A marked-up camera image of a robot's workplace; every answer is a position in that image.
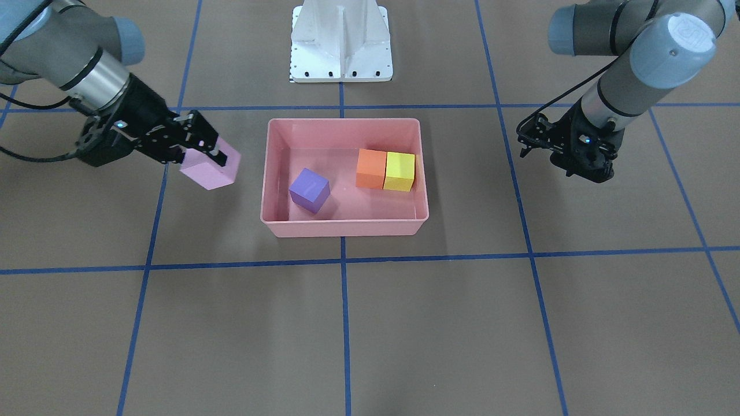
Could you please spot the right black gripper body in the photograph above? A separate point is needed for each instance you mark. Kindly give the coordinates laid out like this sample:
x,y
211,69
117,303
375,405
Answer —
x,y
145,108

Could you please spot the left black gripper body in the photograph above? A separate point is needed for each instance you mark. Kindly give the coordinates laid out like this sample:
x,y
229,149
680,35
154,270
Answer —
x,y
568,132

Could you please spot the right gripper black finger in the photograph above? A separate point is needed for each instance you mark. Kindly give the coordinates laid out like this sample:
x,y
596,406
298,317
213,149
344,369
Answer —
x,y
170,154
199,135

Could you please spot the pink foam block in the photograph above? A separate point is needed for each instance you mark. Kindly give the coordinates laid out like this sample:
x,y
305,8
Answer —
x,y
198,167

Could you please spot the purple foam block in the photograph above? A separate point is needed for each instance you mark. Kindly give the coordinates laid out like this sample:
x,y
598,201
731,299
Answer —
x,y
310,190

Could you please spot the orange foam block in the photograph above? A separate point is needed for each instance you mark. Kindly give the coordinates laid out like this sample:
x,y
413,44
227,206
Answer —
x,y
370,170

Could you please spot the yellow foam block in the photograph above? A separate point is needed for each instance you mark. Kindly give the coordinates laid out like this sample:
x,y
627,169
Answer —
x,y
400,171

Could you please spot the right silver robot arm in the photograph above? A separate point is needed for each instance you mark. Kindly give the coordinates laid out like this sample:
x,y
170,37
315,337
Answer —
x,y
87,56

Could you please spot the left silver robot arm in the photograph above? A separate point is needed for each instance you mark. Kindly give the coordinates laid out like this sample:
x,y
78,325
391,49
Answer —
x,y
656,46

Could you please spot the pink plastic bin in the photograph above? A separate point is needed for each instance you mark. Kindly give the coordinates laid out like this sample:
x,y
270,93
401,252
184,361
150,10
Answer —
x,y
344,176

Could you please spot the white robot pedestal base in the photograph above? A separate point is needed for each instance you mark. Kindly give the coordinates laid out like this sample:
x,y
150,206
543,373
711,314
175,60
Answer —
x,y
340,42

